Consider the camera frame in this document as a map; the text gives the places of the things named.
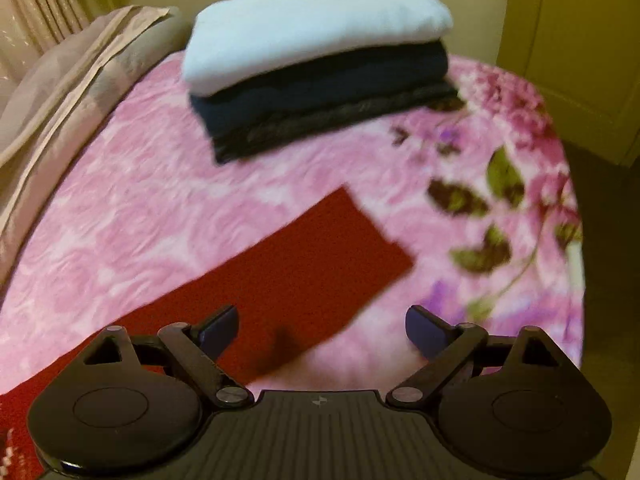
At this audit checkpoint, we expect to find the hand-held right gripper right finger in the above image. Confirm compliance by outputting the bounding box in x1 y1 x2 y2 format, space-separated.
389 304 562 409

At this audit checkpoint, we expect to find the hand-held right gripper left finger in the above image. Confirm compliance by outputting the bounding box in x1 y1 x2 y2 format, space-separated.
81 304 252 409

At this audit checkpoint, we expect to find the pink floral blanket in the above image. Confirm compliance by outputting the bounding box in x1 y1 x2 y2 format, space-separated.
0 52 586 397

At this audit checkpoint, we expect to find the red knitted sweater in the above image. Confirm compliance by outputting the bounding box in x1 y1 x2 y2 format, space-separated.
0 185 416 480

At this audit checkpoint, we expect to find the cream wardrobe door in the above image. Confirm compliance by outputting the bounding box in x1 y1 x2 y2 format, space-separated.
500 0 640 167

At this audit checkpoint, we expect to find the pink pleated curtain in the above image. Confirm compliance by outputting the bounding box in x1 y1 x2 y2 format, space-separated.
0 0 108 83

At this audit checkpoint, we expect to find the dark grey folded garment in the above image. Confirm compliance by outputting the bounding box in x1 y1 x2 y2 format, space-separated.
210 80 460 165

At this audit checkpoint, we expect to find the beige bed sheet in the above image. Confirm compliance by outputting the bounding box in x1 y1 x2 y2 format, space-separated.
0 5 185 283

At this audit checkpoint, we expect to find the white folded garment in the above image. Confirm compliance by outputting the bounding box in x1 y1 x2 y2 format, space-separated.
181 0 455 96

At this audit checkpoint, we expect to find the navy folded garment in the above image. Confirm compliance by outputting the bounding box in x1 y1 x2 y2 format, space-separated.
189 40 450 136

